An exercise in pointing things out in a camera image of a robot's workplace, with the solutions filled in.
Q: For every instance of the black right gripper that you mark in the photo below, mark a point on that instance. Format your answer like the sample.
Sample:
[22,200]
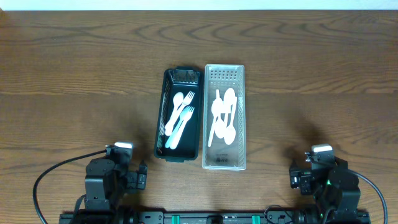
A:
[300,179]

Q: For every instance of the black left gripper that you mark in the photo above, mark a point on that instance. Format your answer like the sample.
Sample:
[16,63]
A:
[137,179]

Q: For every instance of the white plastic spoon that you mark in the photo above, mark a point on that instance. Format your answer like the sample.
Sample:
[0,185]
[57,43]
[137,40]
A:
[219,126]
[230,132]
[229,104]
[215,109]

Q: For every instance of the cream plastic fork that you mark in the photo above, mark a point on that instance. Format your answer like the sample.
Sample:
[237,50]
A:
[185,116]

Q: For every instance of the pale green plastic fork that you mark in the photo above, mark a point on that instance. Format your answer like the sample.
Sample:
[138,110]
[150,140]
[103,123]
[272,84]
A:
[171,137]

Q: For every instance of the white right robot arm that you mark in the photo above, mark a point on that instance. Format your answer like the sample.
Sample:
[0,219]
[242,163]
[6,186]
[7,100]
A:
[335,192]

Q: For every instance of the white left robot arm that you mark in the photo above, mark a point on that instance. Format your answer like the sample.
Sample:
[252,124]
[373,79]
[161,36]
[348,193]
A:
[106,182]

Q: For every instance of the clear perforated plastic basket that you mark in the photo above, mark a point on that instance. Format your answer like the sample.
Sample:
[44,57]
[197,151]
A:
[220,156]

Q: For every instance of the dark green plastic basket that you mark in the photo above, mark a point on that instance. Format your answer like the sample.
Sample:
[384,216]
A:
[180,79]

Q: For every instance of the black mounting rail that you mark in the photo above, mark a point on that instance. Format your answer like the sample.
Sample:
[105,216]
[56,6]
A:
[279,215]

